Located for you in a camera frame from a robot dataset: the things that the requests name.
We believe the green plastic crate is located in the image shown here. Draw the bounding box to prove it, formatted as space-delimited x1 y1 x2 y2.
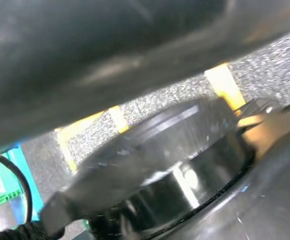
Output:
0 158 27 213

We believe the yellow floor tape square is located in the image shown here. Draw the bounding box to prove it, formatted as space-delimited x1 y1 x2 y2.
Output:
55 105 131 174

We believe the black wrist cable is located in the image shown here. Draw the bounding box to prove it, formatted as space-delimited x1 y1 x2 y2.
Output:
0 154 33 226

